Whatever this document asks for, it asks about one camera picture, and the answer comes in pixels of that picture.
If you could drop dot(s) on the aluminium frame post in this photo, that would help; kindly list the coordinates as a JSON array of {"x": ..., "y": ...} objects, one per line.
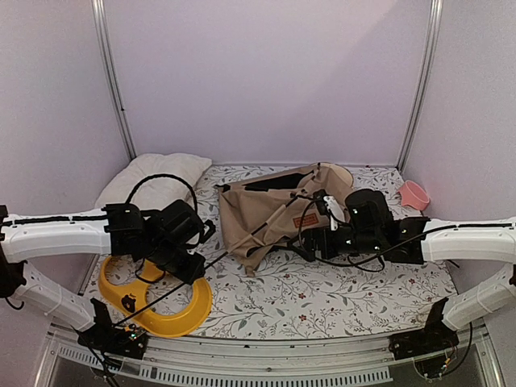
[
  {"x": 430, "y": 46},
  {"x": 101, "y": 27}
]

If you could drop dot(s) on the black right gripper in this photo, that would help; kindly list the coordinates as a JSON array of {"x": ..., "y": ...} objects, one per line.
[{"x": 311, "y": 235}]

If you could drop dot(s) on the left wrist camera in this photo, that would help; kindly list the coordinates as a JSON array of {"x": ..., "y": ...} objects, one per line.
[{"x": 205, "y": 233}]

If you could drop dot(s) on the black tent pole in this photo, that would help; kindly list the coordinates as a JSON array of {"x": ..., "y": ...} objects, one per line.
[{"x": 295, "y": 244}]

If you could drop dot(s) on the beige fabric pet tent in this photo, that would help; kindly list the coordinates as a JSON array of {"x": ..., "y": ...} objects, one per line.
[{"x": 261, "y": 214}]

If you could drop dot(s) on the yellow double bowl holder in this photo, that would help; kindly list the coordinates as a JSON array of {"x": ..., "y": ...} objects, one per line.
[{"x": 169, "y": 310}]

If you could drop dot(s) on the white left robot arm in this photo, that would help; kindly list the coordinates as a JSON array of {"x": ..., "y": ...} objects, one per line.
[{"x": 162, "y": 239}]

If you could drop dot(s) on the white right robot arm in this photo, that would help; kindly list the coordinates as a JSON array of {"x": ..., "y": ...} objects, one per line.
[{"x": 364, "y": 225}]

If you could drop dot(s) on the white fluffy cushion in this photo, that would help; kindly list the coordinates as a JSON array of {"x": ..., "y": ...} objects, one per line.
[{"x": 157, "y": 193}]

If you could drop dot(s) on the left aluminium frame post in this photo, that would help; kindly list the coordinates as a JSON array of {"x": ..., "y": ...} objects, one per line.
[{"x": 101, "y": 27}]

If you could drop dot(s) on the pink plastic bowl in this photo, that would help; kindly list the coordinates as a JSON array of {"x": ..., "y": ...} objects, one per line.
[{"x": 414, "y": 196}]

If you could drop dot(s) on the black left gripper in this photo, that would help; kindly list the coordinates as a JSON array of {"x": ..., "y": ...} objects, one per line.
[{"x": 192, "y": 272}]

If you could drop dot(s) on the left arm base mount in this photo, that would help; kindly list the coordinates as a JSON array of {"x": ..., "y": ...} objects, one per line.
[{"x": 130, "y": 341}]

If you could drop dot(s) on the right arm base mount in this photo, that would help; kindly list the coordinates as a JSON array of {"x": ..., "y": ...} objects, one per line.
[{"x": 434, "y": 336}]

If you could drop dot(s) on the floral patterned table mat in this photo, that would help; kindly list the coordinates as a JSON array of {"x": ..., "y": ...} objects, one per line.
[{"x": 293, "y": 299}]

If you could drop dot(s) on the right aluminium frame post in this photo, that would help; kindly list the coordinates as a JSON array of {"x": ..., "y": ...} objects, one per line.
[{"x": 430, "y": 46}]

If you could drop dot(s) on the aluminium front rail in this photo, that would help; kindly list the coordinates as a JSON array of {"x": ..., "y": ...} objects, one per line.
[{"x": 202, "y": 361}]

